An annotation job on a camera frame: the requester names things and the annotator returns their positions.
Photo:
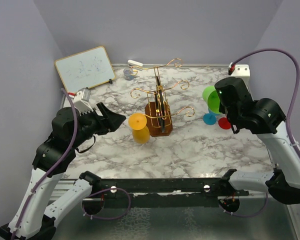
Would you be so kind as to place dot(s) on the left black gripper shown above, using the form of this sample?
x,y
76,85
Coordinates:
x,y
109,121

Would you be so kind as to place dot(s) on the yellow wine glass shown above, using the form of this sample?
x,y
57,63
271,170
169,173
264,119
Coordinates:
x,y
140,131

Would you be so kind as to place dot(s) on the blue wine glass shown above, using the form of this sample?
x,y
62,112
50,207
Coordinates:
x,y
211,117

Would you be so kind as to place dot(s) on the green wine glass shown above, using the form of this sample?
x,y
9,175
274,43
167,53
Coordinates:
x,y
211,98

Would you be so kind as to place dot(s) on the red wine glass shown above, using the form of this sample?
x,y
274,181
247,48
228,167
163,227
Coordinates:
x,y
224,123

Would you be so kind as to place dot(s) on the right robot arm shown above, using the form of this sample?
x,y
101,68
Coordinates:
x,y
265,119

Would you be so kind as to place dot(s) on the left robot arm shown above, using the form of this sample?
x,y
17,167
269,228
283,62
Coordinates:
x,y
36,218

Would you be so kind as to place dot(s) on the small whiteboard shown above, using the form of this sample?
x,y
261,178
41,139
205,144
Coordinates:
x,y
86,69

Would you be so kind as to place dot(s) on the white eraser block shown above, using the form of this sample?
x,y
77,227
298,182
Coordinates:
x,y
132,63

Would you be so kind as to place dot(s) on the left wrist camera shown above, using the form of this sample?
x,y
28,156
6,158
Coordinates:
x,y
81,100

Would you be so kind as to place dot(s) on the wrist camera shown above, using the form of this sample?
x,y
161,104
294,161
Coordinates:
x,y
240,71
81,100

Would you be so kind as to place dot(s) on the gold wire wine glass rack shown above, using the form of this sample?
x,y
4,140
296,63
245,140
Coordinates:
x,y
158,111

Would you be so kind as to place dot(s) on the black front mounting rail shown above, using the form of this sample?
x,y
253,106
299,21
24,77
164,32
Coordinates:
x,y
161,192

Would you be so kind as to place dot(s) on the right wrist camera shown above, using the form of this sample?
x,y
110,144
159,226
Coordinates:
x,y
240,71

